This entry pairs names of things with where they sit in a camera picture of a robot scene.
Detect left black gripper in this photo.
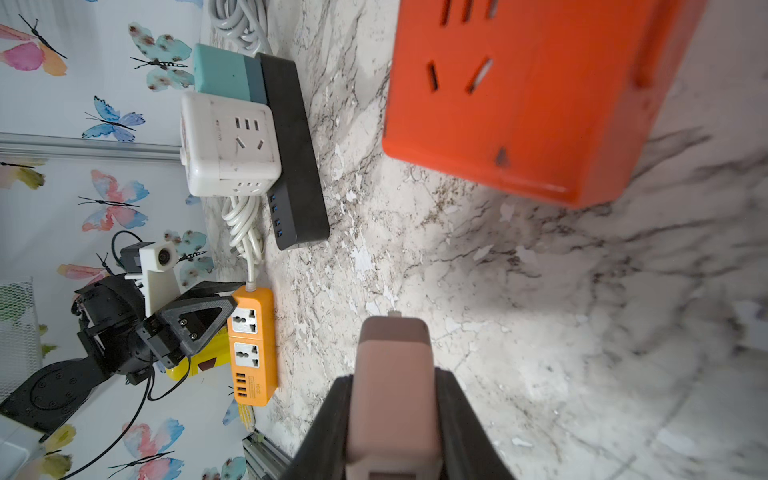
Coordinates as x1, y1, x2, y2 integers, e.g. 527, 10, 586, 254
72, 274, 243, 384

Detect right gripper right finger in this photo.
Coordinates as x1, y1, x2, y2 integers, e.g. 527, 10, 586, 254
435, 368, 515, 480

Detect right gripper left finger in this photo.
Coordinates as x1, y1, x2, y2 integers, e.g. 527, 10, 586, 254
281, 375, 353, 480

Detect orange power strip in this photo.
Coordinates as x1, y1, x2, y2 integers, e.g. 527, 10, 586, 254
227, 286, 278, 407

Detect pink plug adapter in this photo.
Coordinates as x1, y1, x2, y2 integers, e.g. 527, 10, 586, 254
345, 316, 443, 479

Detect red cube socket adapter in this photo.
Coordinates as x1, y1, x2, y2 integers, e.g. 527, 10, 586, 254
382, 1, 706, 208

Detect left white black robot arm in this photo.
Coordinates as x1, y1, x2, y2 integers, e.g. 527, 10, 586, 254
1, 275, 241, 436

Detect white cube socket adapter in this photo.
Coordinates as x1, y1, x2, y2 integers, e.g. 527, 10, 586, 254
180, 92, 282, 197

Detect teal plug adapter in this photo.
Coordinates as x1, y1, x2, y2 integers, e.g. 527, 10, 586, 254
192, 44, 268, 104

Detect black power strip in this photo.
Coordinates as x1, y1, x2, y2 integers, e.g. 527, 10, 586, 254
257, 54, 330, 251

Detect white coiled power cable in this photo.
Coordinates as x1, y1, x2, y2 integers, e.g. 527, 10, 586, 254
220, 193, 266, 289

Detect white mesh wall basket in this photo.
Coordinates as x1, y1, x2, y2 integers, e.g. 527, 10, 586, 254
0, 279, 43, 401

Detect grey coiled power cable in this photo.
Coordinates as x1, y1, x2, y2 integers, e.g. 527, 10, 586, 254
206, 0, 274, 56

